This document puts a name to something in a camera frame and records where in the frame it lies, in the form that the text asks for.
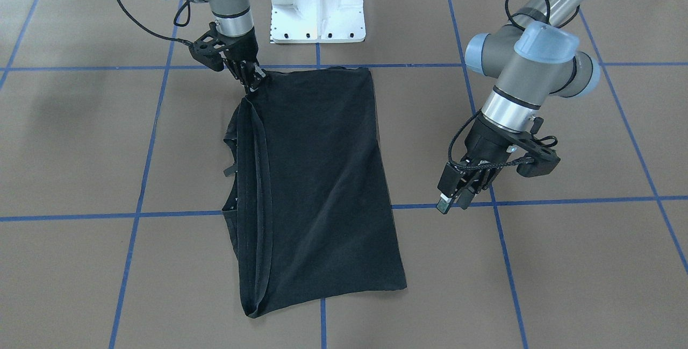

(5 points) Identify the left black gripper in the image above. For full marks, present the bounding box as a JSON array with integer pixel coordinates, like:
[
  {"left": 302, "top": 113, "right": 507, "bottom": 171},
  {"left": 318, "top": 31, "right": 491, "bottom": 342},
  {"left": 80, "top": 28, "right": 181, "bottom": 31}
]
[{"left": 436, "top": 115, "right": 518, "bottom": 215}]

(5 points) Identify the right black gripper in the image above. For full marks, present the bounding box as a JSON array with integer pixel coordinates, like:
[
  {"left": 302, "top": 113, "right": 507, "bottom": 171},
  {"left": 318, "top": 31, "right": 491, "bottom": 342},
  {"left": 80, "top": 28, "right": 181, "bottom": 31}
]
[{"left": 220, "top": 31, "right": 268, "bottom": 94}]

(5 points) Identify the black graphic t-shirt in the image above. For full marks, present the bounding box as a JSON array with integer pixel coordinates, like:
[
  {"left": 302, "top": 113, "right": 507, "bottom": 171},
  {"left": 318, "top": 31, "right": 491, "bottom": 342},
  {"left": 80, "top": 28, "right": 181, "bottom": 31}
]
[{"left": 222, "top": 67, "right": 406, "bottom": 319}]

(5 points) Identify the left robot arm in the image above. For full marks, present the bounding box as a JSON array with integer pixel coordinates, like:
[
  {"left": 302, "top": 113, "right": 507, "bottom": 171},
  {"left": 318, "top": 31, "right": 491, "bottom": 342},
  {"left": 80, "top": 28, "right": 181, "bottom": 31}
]
[{"left": 436, "top": 0, "right": 600, "bottom": 214}]

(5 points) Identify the white camera mast base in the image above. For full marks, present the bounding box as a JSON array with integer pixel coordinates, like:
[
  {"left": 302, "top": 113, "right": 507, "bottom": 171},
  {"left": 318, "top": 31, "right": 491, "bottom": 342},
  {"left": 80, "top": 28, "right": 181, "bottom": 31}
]
[{"left": 270, "top": 0, "right": 367, "bottom": 44}]

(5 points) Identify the black braided cable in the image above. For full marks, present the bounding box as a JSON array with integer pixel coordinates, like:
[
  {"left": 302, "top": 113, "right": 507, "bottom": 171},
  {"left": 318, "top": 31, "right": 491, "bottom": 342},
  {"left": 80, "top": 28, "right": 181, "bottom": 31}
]
[{"left": 109, "top": 0, "right": 194, "bottom": 46}]

